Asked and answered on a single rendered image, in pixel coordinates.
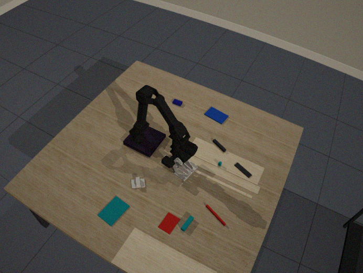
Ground red flat plate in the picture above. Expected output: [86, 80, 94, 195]
[158, 213, 180, 234]

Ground teal flat rectangular plate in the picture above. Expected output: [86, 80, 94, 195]
[98, 196, 129, 226]

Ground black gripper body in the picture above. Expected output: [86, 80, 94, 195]
[162, 145, 182, 169]

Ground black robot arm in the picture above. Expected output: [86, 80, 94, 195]
[129, 85, 198, 163]

